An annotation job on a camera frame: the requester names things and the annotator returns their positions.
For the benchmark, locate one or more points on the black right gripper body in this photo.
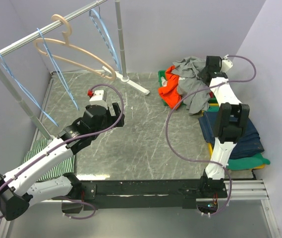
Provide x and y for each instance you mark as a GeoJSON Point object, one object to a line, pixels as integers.
{"type": "Point", "coordinates": [200, 74]}

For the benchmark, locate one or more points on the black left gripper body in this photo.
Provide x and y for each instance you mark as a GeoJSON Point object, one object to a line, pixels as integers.
{"type": "Point", "coordinates": [112, 119]}

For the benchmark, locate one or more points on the grey adidas t shirt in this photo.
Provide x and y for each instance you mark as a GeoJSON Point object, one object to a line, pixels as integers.
{"type": "Point", "coordinates": [187, 69]}

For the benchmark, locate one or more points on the orange t shirt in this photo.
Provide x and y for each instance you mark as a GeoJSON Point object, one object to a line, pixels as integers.
{"type": "Point", "coordinates": [169, 93]}

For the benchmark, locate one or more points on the light blue hanger of red shirt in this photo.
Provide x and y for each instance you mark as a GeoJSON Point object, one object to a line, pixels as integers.
{"type": "Point", "coordinates": [26, 91]}

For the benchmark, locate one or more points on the light blue wire hanger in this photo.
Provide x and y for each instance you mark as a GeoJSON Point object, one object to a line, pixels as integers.
{"type": "Point", "coordinates": [103, 31]}

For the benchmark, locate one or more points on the red t shirt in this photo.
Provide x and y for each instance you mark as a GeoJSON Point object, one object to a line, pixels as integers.
{"type": "Point", "coordinates": [212, 97]}

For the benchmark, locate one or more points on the white t shirt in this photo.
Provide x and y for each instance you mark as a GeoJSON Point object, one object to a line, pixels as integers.
{"type": "Point", "coordinates": [164, 82]}

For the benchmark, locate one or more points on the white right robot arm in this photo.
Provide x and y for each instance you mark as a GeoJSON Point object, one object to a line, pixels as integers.
{"type": "Point", "coordinates": [230, 125]}

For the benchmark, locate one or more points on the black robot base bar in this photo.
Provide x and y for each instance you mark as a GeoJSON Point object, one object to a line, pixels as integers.
{"type": "Point", "coordinates": [184, 193]}

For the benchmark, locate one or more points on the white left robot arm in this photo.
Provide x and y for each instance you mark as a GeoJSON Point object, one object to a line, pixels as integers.
{"type": "Point", "coordinates": [20, 188]}

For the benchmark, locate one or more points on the green white striped cloth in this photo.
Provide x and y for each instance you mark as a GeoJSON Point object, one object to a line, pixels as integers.
{"type": "Point", "coordinates": [65, 167]}

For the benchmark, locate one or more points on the yellow plastic bin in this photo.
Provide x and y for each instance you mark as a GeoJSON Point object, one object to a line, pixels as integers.
{"type": "Point", "coordinates": [211, 148]}

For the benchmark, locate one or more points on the blue denim jeans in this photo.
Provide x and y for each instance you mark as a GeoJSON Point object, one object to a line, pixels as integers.
{"type": "Point", "coordinates": [249, 144]}

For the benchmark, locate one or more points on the silver clothes rack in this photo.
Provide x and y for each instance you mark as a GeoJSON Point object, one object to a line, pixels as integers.
{"type": "Point", "coordinates": [58, 33]}

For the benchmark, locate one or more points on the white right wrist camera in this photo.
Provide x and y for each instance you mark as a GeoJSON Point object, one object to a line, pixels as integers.
{"type": "Point", "coordinates": [227, 64]}

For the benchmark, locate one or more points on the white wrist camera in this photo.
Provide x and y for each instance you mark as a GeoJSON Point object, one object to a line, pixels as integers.
{"type": "Point", "coordinates": [98, 98]}
{"type": "Point", "coordinates": [227, 64]}

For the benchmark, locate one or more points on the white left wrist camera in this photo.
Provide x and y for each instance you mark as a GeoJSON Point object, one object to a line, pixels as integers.
{"type": "Point", "coordinates": [98, 98]}

